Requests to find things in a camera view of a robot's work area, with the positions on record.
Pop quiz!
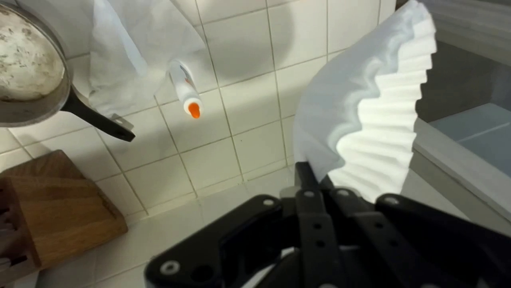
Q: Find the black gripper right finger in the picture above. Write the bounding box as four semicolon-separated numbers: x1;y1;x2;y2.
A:
318;182;511;288

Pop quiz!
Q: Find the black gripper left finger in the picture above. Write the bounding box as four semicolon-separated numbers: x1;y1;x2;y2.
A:
144;160;342;288

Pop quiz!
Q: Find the glue bottle orange cap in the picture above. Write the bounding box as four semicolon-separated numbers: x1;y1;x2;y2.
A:
166;56;204;121

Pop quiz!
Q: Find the wooden knife block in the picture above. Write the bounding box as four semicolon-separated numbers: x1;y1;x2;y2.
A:
0;148;129;284

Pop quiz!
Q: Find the clear plastic bag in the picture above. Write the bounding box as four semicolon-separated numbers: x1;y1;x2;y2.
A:
17;0;206;116

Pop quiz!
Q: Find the metal frying pan black handle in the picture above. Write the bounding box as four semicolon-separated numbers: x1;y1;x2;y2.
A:
0;1;137;144

